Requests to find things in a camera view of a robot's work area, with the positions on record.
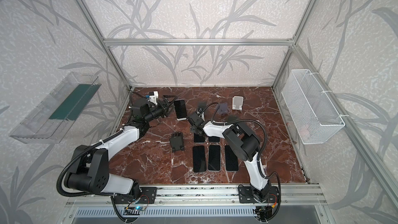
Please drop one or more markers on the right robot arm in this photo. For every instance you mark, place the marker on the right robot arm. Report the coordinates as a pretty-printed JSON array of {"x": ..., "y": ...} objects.
[{"x": 244, "y": 143}]

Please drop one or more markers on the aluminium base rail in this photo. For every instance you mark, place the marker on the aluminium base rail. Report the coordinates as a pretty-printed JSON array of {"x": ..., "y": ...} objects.
[{"x": 229, "y": 194}]

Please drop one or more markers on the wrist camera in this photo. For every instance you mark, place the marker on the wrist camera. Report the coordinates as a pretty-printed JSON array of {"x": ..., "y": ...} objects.
[
  {"x": 153, "y": 97},
  {"x": 201, "y": 113}
]

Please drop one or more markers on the aluminium frame crossbar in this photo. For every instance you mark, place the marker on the aluminium frame crossbar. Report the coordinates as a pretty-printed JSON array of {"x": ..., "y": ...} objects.
[{"x": 198, "y": 42}]

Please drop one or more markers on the silver phone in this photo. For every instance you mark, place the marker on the silver phone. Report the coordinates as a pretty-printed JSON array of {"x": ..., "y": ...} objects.
[{"x": 214, "y": 158}]

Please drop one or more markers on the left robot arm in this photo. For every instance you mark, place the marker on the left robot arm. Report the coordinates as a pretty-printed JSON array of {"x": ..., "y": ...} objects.
[{"x": 88, "y": 171}]

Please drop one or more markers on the black phone from folding stand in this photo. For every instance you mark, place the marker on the black phone from folding stand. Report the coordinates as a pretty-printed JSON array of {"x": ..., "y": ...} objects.
[{"x": 199, "y": 159}]

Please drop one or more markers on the white stand under purple phone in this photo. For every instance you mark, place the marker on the white stand under purple phone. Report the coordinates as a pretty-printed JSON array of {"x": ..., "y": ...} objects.
[{"x": 182, "y": 118}]

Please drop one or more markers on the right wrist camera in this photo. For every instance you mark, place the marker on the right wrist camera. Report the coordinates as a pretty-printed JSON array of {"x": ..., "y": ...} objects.
[{"x": 201, "y": 113}]

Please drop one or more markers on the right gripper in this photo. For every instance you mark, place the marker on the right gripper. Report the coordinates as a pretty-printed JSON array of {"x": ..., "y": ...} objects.
[{"x": 194, "y": 119}]

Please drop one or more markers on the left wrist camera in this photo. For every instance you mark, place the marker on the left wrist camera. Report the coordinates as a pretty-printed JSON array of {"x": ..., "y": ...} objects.
[{"x": 153, "y": 97}]

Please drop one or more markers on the white wire mesh basket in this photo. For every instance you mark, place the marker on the white wire mesh basket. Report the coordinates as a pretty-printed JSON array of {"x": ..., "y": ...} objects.
[{"x": 315, "y": 117}]

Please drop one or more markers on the purple phone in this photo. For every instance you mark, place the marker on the purple phone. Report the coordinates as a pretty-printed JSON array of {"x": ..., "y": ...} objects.
[{"x": 180, "y": 108}]

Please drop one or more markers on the clear plastic wall bin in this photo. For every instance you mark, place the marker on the clear plastic wall bin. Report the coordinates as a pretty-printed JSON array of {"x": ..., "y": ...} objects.
[{"x": 49, "y": 121}]

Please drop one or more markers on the black folding phone stand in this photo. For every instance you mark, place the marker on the black folding phone stand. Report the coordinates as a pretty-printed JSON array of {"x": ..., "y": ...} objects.
[{"x": 177, "y": 142}]

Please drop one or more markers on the white folding phone stand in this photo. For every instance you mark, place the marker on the white folding phone stand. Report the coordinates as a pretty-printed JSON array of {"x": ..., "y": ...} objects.
[{"x": 237, "y": 103}]

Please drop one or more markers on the teal phone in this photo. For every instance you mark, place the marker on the teal phone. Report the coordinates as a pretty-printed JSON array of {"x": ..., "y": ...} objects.
[{"x": 198, "y": 138}]

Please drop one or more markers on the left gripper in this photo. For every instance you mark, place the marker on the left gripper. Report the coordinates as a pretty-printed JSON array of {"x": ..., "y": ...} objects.
[{"x": 166, "y": 106}]

